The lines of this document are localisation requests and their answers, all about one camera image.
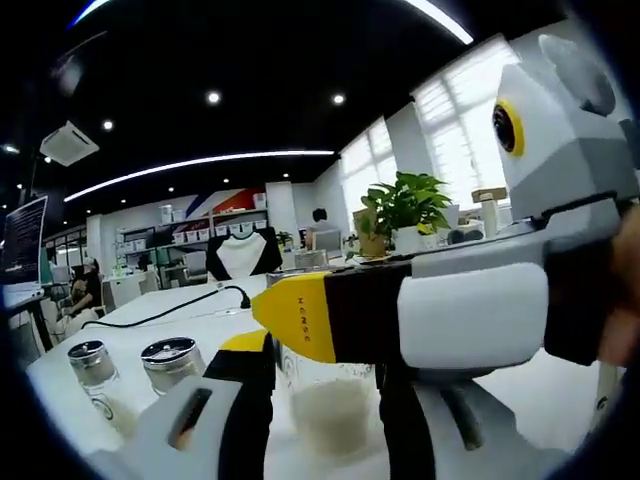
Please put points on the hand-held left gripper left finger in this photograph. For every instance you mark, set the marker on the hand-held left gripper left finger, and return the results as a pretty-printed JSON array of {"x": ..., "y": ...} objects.
[{"x": 240, "y": 400}]

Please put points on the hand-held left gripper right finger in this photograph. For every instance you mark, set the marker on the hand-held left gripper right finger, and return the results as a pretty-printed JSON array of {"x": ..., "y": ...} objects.
[{"x": 400, "y": 425}]

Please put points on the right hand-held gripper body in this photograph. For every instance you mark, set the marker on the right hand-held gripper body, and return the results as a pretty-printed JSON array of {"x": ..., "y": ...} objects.
[{"x": 560, "y": 160}]

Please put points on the tall seasoning bottle white powder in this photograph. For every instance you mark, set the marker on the tall seasoning bottle white powder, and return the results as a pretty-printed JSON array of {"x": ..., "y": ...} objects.
[{"x": 327, "y": 415}]

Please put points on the short seasoning bottle white powder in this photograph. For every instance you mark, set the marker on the short seasoning bottle white powder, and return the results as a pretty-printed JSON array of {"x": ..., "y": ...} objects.
[{"x": 172, "y": 360}]

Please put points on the short seasoning bottle grey powder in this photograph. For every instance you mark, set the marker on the short seasoning bottle grey powder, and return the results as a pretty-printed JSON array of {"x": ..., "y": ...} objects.
[{"x": 97, "y": 372}]

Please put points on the person's right hand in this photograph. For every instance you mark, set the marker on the person's right hand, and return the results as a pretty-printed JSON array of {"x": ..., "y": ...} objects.
[{"x": 625, "y": 280}]

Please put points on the flat cardboard box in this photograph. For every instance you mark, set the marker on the flat cardboard box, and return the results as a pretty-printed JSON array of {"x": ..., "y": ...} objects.
[{"x": 490, "y": 194}]

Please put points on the white thermos flask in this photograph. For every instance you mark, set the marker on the white thermos flask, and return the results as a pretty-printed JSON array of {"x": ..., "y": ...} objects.
[{"x": 491, "y": 217}]

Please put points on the wide window with blinds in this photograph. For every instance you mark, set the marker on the wide window with blinds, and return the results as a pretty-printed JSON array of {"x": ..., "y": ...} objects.
[{"x": 460, "y": 125}]

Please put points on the tall brown box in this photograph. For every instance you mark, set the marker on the tall brown box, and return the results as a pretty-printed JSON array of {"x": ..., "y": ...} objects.
[{"x": 372, "y": 240}]

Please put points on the green potted plant white pot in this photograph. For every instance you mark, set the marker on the green potted plant white pot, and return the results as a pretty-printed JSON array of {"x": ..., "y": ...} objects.
[{"x": 405, "y": 200}]

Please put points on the grey mesh office chair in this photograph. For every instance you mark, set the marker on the grey mesh office chair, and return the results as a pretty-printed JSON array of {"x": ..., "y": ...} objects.
[{"x": 327, "y": 245}]

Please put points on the white black raglan shirt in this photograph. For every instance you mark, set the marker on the white black raglan shirt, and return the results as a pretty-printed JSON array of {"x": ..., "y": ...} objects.
[{"x": 240, "y": 257}]

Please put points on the white low cabinet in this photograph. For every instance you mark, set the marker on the white low cabinet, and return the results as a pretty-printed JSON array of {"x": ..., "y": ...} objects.
[{"x": 130, "y": 290}]

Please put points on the narrow window with blinds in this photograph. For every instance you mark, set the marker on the narrow window with blinds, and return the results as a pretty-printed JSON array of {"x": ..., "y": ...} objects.
[{"x": 370, "y": 170}]

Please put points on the small green plant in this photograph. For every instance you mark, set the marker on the small green plant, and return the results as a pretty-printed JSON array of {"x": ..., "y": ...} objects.
[{"x": 283, "y": 239}]

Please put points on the row of white storage bins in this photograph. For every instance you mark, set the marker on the row of white storage bins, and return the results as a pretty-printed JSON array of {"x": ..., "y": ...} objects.
[{"x": 220, "y": 230}]

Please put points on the long ceiling light strip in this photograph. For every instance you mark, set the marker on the long ceiling light strip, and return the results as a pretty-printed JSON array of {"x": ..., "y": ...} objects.
[
  {"x": 87, "y": 10},
  {"x": 440, "y": 19},
  {"x": 200, "y": 161}
]

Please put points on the metal storage shelf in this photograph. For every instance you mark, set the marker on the metal storage shelf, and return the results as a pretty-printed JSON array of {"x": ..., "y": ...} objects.
[{"x": 240, "y": 213}]

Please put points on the round ceiling downlight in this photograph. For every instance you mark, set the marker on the round ceiling downlight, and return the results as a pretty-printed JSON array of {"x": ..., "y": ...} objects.
[
  {"x": 213, "y": 97},
  {"x": 107, "y": 124},
  {"x": 338, "y": 99}
]

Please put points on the white laptop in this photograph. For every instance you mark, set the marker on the white laptop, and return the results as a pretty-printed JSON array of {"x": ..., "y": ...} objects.
[{"x": 25, "y": 240}]

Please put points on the ceiling air conditioner vent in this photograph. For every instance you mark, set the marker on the ceiling air conditioner vent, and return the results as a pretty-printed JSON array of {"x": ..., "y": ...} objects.
[{"x": 69, "y": 144}]

